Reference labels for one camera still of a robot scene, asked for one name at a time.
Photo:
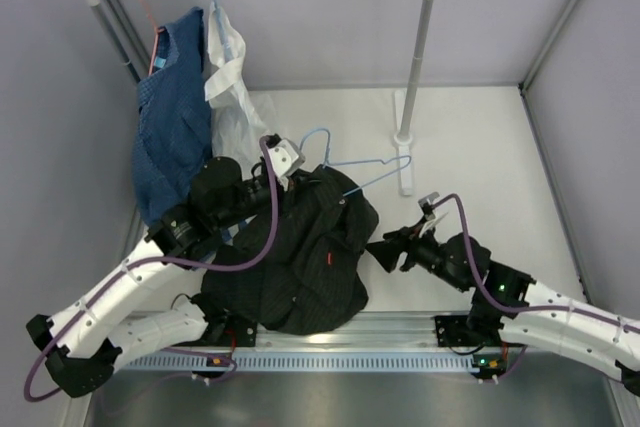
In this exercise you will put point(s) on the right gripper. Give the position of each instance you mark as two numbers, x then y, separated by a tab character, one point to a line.
412	236

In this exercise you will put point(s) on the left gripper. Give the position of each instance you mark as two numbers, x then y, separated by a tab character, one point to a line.
295	190

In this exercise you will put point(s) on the blue wire hanger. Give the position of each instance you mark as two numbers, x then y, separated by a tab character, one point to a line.
360	164

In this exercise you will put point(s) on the black pinstriped shirt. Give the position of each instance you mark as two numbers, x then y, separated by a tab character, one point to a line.
308	283

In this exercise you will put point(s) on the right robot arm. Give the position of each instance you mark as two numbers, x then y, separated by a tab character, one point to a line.
511	307

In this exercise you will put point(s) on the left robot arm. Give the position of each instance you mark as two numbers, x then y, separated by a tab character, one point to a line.
82	346

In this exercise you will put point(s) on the white shirt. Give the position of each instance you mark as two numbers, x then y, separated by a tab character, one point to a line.
239	118

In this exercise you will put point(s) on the blue checked shirt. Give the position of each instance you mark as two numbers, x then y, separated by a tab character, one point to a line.
173	136

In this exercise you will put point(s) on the light blue hanger with shirt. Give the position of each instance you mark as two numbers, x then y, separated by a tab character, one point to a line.
223	38

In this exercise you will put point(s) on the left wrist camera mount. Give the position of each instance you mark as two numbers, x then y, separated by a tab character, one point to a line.
286	158

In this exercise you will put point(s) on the aluminium mounting rail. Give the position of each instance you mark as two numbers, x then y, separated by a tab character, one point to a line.
425	332

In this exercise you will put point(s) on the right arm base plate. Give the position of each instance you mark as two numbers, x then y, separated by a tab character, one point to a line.
487	353

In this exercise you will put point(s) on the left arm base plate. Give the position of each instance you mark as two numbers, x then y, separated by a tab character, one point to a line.
229	331

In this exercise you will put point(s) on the slotted cable duct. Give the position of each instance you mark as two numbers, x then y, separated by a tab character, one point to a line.
369	362

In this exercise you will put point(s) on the pink wire hanger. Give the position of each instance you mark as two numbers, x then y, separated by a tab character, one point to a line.
157	30

